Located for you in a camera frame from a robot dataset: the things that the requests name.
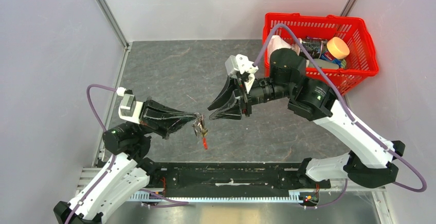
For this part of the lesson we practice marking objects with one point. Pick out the dark printed can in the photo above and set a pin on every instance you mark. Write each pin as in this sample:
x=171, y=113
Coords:
x=314, y=46

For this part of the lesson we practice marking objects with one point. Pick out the keyring bunch with tags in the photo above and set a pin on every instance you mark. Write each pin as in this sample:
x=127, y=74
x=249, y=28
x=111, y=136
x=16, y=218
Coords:
x=200, y=129

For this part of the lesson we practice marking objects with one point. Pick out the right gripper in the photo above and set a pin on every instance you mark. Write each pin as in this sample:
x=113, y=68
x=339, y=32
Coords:
x=233, y=110

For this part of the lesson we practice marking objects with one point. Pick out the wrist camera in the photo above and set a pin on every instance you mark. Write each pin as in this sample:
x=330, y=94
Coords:
x=129, y=108
x=240, y=67

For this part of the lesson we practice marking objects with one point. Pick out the grey green pouch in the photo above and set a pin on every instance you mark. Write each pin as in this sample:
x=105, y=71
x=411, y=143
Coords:
x=322, y=64

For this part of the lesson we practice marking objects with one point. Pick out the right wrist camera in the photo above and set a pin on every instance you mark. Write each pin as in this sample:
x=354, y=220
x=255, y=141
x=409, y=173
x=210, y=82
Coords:
x=240, y=67

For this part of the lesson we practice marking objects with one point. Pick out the white plastic bag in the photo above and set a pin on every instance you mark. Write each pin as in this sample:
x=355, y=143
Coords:
x=276, y=42

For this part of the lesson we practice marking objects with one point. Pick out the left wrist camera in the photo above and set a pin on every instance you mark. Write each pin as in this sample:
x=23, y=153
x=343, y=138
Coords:
x=129, y=108

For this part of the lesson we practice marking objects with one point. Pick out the jar with yellow lid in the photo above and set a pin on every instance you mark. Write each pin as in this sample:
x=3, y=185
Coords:
x=335, y=51

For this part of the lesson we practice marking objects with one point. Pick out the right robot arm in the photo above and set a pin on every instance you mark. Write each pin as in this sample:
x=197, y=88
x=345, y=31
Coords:
x=368, y=164

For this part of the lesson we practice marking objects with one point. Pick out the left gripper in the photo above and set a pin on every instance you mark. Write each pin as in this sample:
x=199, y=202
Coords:
x=161, y=118

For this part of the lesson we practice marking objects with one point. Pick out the red plastic basket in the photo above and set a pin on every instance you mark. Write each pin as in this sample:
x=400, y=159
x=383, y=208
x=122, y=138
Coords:
x=360, y=63

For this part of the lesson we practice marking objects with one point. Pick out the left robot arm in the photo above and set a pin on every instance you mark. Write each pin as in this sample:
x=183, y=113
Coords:
x=128, y=170

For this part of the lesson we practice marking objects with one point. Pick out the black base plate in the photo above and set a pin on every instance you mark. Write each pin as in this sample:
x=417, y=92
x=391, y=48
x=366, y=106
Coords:
x=231, y=179

